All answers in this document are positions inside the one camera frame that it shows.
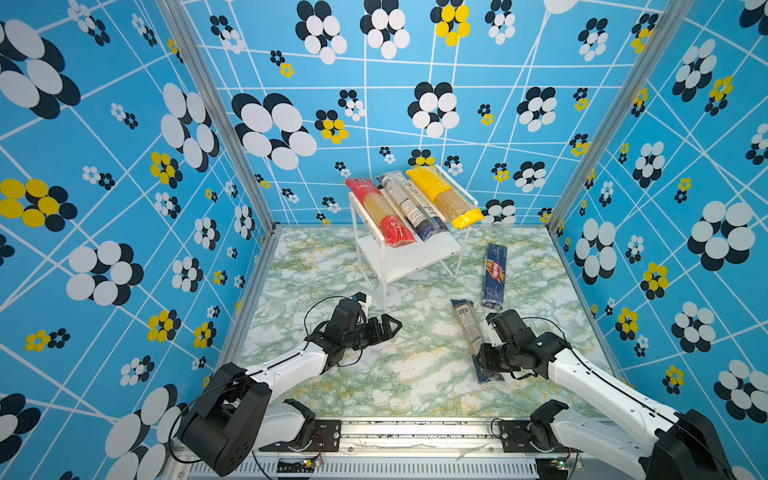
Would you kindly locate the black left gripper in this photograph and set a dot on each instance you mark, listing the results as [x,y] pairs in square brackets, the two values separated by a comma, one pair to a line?
[376,333]

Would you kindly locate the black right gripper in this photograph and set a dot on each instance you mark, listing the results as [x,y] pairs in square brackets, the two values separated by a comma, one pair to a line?
[485,361]

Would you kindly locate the clear dark spaghetti bag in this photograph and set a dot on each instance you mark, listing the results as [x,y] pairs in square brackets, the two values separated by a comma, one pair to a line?
[464,310]

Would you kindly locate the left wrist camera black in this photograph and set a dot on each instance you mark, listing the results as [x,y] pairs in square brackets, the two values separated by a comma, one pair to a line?
[364,300]

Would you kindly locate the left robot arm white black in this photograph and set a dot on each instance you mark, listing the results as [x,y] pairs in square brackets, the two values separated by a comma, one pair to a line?
[235,415]

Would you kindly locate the white metal two-tier shelf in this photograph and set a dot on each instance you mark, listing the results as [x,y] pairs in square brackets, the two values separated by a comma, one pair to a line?
[390,264]

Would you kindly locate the dark blue spaghetti box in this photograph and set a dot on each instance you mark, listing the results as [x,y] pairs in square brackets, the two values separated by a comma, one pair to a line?
[493,287]

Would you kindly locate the red spaghetti bag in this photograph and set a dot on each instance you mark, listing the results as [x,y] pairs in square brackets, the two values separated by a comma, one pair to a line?
[390,225]

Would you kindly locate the yellow spaghetti bag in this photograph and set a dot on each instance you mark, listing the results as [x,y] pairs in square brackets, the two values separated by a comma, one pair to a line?
[445,197]

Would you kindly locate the clear blue spaghetti bag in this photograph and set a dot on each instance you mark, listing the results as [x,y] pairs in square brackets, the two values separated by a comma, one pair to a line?
[413,204]

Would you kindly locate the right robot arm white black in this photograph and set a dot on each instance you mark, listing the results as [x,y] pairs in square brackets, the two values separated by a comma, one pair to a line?
[645,439]

